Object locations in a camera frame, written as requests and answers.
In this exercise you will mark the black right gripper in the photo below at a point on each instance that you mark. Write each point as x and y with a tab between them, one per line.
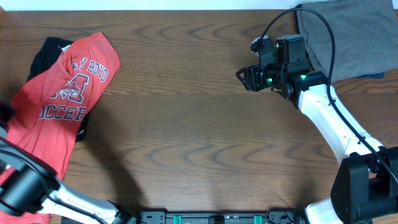
252	81

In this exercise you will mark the red soccer t-shirt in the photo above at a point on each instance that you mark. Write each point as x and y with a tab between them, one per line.
38	139

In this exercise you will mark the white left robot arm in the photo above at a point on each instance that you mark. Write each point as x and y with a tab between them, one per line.
35	188

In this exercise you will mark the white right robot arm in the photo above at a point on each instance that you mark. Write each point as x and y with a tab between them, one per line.
365	186

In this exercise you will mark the grey folded garment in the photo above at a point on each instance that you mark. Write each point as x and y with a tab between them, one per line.
384	36

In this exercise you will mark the black garment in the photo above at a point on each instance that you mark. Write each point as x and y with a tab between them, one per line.
46	59

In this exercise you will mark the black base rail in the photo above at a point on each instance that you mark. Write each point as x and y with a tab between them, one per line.
273	216

